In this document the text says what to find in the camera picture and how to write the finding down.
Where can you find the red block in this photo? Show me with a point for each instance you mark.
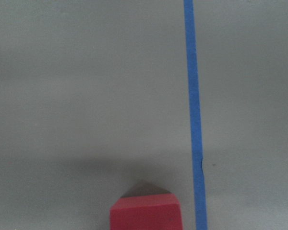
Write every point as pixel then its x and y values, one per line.
pixel 153 212

